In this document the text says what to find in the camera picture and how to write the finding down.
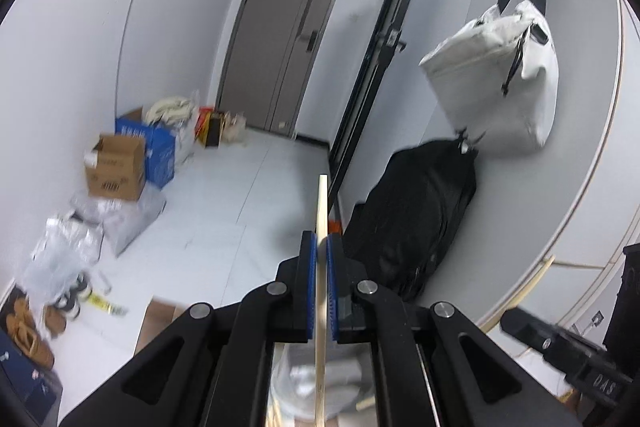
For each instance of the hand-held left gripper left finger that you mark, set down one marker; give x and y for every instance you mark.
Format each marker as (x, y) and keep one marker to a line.
(311, 277)

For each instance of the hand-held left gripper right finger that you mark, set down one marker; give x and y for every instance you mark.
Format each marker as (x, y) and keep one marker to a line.
(332, 287)

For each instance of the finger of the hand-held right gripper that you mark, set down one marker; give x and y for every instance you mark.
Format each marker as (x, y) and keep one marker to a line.
(550, 344)

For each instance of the wooden chopstick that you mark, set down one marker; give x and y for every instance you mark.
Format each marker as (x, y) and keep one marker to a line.
(322, 207)
(540, 277)

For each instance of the grey utensil holder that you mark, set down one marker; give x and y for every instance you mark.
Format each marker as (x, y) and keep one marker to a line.
(300, 382)

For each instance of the white shoulder bag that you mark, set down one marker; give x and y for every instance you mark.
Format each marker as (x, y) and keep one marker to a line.
(495, 72)

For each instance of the dark panel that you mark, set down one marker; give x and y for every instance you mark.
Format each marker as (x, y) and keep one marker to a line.
(627, 292)

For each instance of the black backpack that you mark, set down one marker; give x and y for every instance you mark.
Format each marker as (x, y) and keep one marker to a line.
(420, 212)

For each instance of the beige bag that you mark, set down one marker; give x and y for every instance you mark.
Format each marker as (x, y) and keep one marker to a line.
(234, 127)

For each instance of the red yellow bag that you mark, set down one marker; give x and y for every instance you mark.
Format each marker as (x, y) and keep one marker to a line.
(209, 129)

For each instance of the grey plastic bag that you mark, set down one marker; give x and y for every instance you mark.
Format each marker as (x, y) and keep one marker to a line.
(125, 217)

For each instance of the blue carton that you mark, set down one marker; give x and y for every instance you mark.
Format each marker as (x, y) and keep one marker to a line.
(160, 152)

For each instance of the yellow tag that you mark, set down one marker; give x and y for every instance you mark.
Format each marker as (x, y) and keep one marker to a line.
(105, 304)

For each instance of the cream tote bag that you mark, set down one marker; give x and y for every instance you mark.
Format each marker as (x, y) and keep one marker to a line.
(170, 108)

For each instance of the brown cardboard box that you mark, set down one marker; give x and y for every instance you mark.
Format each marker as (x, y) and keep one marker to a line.
(115, 167)

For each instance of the black white sneaker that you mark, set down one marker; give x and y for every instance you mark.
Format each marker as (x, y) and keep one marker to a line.
(80, 286)
(67, 303)

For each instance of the grey door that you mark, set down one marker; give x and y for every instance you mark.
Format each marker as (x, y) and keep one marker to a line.
(280, 37)

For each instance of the crumpled clear plastic bag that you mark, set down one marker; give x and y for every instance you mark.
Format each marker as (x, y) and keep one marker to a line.
(60, 252)

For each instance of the brown shoe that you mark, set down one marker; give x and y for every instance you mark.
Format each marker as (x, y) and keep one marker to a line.
(37, 349)
(22, 317)
(55, 321)

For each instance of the blue shoe box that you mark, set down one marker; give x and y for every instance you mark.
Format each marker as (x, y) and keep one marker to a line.
(25, 382)

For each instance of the black door frame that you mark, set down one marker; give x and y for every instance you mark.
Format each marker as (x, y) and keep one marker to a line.
(380, 57)

